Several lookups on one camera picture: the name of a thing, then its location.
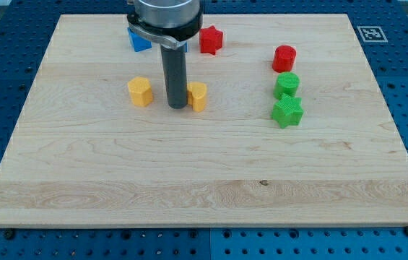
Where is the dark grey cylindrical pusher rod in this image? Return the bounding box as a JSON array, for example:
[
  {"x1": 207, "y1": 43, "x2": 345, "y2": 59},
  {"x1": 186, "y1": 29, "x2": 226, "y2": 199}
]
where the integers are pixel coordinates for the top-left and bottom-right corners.
[{"x1": 160, "y1": 45, "x2": 188, "y2": 109}]

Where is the yellow heart block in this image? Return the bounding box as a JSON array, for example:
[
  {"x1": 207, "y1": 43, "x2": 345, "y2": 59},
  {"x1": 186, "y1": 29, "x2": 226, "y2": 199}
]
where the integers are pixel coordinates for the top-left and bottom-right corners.
[{"x1": 187, "y1": 82, "x2": 207, "y2": 112}]

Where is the red star block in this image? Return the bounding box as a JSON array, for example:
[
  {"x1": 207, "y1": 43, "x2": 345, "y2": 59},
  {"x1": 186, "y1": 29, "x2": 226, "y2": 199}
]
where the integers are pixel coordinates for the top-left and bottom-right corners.
[{"x1": 199, "y1": 25, "x2": 224, "y2": 56}]

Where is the green star block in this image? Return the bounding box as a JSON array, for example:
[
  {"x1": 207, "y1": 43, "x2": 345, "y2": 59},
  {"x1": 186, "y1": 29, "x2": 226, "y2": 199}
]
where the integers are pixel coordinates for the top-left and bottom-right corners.
[{"x1": 272, "y1": 94, "x2": 304, "y2": 129}]

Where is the blue block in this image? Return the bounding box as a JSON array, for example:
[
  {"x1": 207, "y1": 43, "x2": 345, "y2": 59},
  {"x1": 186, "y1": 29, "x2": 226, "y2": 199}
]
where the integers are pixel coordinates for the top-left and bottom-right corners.
[{"x1": 127, "y1": 28, "x2": 152, "y2": 52}]

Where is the yellow hexagon block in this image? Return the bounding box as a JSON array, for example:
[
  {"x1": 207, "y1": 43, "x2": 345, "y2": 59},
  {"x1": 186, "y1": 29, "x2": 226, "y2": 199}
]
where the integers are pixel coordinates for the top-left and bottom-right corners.
[{"x1": 127, "y1": 77, "x2": 154, "y2": 107}]

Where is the red cylinder block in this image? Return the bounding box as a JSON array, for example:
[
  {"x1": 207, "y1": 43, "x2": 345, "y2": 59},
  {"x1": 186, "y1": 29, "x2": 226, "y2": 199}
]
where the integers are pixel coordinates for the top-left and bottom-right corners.
[{"x1": 272, "y1": 45, "x2": 297, "y2": 73}]

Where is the green cylinder block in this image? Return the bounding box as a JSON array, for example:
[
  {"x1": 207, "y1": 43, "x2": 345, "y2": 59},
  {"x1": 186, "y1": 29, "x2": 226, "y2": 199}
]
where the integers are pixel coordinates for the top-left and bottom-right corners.
[{"x1": 273, "y1": 71, "x2": 300, "y2": 100}]

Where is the wooden board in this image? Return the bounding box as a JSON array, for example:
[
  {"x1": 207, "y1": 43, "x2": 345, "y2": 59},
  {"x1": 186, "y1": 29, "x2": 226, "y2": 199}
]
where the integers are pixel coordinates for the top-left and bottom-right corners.
[{"x1": 0, "y1": 14, "x2": 408, "y2": 228}]

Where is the white fiducial marker tag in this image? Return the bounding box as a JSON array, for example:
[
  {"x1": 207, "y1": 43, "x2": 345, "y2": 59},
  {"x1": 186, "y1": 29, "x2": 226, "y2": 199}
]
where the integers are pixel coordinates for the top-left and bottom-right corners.
[{"x1": 357, "y1": 25, "x2": 388, "y2": 43}]

